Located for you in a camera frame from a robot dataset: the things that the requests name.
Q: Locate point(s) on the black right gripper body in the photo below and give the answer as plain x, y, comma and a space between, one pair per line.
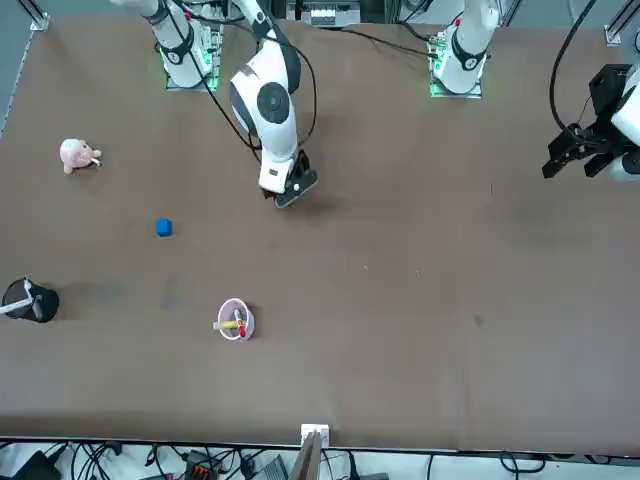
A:
302, 162

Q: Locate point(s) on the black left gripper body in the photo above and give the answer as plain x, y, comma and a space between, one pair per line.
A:
607, 95

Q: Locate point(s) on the blue magnetic block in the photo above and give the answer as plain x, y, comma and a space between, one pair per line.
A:
164, 228

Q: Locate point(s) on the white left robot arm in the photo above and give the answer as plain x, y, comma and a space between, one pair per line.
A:
467, 45

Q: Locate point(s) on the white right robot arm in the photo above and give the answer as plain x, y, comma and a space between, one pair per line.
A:
275, 130

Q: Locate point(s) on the red-capped white marker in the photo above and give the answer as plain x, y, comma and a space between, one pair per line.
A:
242, 331

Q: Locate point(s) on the yellow highlighter pen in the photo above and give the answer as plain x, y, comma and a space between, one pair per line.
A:
227, 325

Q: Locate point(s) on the pink plush toy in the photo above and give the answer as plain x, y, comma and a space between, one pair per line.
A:
75, 154

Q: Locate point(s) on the black mesh pen cup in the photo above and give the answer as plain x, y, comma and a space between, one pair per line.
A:
47, 305

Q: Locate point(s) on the black and orange device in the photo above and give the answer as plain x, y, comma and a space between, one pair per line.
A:
200, 470

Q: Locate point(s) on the white and blue marker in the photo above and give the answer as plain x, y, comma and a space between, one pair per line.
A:
15, 307

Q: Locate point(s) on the black power adapter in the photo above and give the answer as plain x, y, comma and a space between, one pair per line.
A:
37, 467

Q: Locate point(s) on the aluminium corner rail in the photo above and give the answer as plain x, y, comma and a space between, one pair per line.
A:
617, 27
39, 20

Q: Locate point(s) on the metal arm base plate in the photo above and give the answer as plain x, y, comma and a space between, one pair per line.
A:
212, 85
435, 92

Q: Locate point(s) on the white table edge bracket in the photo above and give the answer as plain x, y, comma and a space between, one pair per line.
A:
315, 429

